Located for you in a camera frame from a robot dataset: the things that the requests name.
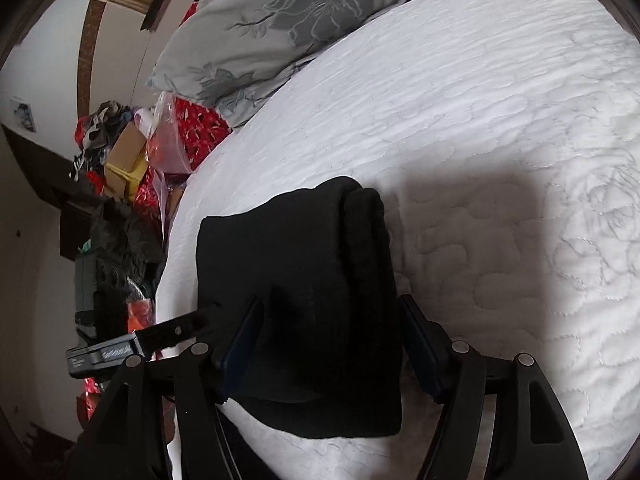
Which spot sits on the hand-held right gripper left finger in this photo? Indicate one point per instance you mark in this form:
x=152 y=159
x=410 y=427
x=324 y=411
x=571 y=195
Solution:
x=239 y=350

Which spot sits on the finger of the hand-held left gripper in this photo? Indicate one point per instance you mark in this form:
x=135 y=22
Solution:
x=170 y=332

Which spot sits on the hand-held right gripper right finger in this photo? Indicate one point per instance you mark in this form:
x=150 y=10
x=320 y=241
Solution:
x=420 y=350

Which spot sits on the black pants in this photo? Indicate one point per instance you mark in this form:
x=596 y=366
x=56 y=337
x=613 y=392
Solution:
x=310 y=270

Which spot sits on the black bag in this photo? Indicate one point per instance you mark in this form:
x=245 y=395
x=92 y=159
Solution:
x=132 y=232

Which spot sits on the brown cardboard box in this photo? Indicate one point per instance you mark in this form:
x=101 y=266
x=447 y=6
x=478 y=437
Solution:
x=125 y=157

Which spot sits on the clear plastic bag red contents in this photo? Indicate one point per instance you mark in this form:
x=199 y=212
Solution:
x=167 y=145

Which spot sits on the red patterned sheet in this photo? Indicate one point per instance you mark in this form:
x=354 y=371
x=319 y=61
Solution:
x=200 y=125

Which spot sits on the pile of mixed clothes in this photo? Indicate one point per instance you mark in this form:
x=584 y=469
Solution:
x=100 y=125

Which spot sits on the white quilted bed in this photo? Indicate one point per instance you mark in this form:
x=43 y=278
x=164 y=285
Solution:
x=475 y=135

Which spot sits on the grey floral pillow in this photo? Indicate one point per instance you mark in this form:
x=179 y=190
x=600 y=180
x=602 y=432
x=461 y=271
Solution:
x=250 y=35

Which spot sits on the small wall sticker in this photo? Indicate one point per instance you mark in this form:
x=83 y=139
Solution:
x=22 y=115

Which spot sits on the gold trimmed wooden frame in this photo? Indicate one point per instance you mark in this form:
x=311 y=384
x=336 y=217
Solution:
x=92 y=35

